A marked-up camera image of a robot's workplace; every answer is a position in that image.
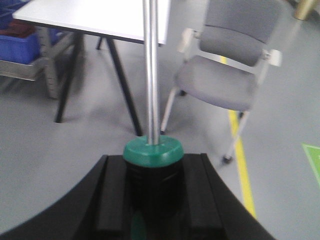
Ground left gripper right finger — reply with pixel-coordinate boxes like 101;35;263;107
183;153;274;240

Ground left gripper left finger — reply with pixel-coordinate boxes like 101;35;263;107
0;155;131;240

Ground green black screwdriver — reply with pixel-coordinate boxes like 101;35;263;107
123;0;184;240

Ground grey office chair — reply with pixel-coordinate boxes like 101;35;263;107
160;0;284;164

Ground white table black legs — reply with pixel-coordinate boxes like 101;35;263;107
13;0;171;136

